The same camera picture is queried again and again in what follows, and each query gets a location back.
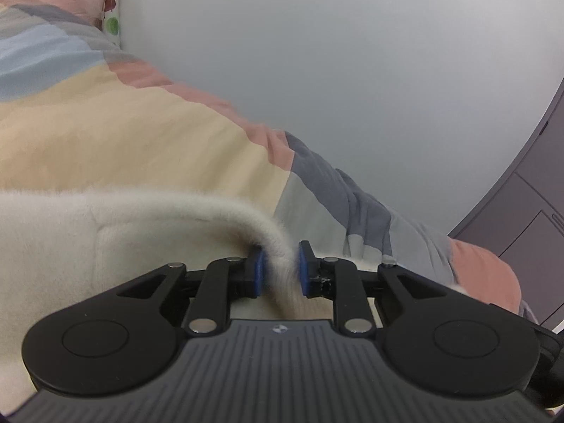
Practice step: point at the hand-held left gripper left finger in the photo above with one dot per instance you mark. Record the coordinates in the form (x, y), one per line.
(259, 273)

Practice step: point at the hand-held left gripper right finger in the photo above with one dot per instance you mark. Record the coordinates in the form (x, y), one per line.
(303, 271)

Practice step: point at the cream fleece garment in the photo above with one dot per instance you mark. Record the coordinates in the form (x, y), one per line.
(132, 229)

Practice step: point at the patchwork bed quilt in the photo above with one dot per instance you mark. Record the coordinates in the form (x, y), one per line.
(132, 132)

